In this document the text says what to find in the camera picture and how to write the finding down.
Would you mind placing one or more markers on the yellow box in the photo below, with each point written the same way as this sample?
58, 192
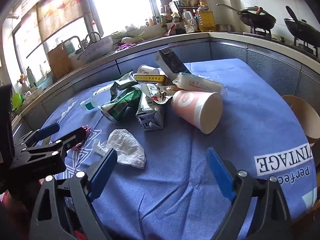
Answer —
150, 78

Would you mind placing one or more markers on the crushed green can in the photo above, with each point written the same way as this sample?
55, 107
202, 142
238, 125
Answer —
122, 102

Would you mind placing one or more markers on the small white paper cup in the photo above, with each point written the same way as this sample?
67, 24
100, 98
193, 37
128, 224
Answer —
147, 69

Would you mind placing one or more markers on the grey white milk carton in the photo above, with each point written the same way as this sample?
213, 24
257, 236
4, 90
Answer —
150, 115

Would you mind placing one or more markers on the printed blue tablecloth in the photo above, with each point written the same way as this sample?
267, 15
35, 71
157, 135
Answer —
175, 155

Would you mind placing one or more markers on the white tissue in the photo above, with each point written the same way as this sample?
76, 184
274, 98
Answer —
125, 145

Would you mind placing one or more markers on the black frying pan with lid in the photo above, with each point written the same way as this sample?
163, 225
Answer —
300, 28

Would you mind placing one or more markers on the grey kitchen cabinet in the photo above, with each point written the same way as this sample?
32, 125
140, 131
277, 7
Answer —
225, 52

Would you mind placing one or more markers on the white plastic jug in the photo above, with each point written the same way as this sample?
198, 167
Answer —
188, 21

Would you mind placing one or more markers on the row of sauce bottles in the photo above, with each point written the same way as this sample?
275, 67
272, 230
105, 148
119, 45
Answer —
165, 22

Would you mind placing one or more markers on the green silver snack wrapper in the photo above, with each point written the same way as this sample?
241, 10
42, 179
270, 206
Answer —
123, 81

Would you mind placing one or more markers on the yellow cooking oil bottle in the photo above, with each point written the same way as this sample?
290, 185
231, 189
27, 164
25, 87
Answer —
206, 20

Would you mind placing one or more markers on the clear plastic bottle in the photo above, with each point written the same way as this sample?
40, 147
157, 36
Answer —
96, 100

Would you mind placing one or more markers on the window roller blind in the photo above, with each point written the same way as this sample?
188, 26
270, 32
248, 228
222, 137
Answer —
62, 10

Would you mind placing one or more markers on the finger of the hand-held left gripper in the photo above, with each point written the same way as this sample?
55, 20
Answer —
67, 141
47, 130

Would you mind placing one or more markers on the pink paper cup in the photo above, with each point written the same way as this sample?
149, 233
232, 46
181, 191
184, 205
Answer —
195, 107

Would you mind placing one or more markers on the black wok with lid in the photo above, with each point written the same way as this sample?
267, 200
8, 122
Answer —
257, 18

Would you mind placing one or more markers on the black gas stove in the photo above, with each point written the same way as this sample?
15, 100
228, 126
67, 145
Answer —
265, 32

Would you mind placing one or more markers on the white patterned basin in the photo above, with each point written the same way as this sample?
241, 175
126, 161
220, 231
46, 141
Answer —
96, 50

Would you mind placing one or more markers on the white plastic packet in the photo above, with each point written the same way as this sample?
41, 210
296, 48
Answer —
197, 83

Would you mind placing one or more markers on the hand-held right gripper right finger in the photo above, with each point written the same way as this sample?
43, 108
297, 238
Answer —
221, 175

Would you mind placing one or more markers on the green cup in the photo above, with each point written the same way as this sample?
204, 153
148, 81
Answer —
17, 100

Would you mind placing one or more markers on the black carton box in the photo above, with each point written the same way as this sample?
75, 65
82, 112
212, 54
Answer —
172, 60

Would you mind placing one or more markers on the white thermos bottle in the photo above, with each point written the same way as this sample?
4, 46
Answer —
31, 76

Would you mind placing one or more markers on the purple cloth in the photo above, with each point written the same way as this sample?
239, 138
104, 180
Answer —
126, 46

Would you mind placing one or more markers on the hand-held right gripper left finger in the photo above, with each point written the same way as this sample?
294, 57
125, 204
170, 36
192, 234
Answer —
102, 172

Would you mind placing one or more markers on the green scallions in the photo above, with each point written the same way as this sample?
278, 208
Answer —
127, 35

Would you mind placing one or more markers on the white radish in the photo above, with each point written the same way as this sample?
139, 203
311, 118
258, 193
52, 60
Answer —
128, 40

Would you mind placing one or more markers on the white red snack wrapper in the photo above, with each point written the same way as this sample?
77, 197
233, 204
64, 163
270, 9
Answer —
160, 93

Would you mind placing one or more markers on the wooden cutting board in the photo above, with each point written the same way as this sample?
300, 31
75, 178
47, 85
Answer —
58, 62

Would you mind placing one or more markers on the steel faucet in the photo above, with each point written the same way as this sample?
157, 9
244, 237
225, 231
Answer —
92, 35

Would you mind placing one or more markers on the red candy wrapper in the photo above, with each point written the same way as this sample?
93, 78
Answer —
86, 131

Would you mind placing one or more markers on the beige bin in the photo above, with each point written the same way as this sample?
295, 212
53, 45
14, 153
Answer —
302, 115

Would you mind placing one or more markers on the rack of seasoning packets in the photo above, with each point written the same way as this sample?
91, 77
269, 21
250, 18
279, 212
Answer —
187, 1

